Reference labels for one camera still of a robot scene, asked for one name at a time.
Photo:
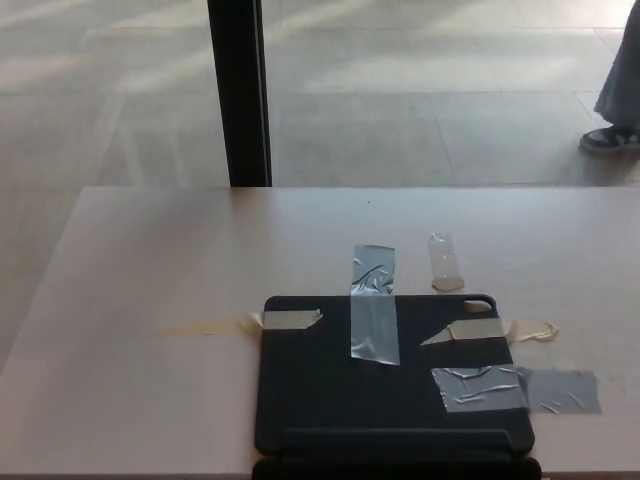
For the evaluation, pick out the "black folding tablet cover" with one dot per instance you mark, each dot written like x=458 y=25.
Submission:
x=310 y=390

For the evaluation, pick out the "beige masking tape strip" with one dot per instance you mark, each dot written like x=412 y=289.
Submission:
x=482 y=330
x=287 y=320

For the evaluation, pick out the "black and white shoe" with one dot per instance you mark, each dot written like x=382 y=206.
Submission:
x=607 y=140

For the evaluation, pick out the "grey trouser leg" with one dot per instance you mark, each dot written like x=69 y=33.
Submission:
x=622 y=80

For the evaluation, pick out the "long grey duct tape strip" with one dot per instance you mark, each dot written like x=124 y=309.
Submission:
x=374 y=310

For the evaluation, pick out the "black window frame post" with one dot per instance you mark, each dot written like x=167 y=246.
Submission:
x=241 y=95

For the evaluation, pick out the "wide grey duct tape strip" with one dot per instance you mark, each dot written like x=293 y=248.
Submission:
x=510 y=387

